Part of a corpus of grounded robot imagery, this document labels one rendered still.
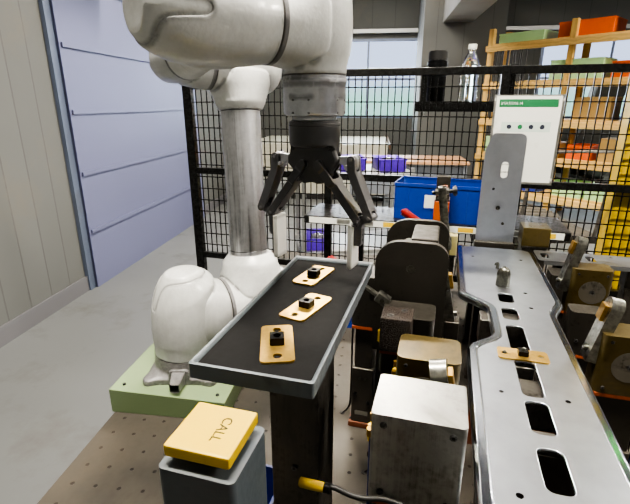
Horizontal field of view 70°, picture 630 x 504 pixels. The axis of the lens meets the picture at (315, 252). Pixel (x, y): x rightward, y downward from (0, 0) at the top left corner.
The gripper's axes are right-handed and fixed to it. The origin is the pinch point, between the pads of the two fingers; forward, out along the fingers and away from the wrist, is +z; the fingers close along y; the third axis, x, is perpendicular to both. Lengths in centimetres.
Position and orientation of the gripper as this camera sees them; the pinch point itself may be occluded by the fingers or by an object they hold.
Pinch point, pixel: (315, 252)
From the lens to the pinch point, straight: 71.5
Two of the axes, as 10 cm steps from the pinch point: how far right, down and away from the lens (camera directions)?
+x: 4.5, -2.8, 8.5
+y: 8.9, 1.4, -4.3
